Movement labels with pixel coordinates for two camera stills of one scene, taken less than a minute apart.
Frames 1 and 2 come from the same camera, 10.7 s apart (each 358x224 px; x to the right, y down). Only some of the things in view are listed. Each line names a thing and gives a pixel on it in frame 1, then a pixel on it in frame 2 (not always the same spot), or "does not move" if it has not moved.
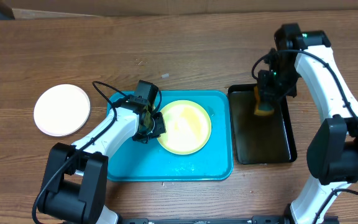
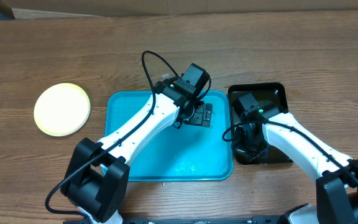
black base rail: x=255 y=219 does not move
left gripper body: x=157 y=127 -> x=200 y=116
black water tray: x=260 y=139 does not move
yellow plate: x=188 y=127 -> x=61 y=109
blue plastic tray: x=135 y=160 does not move
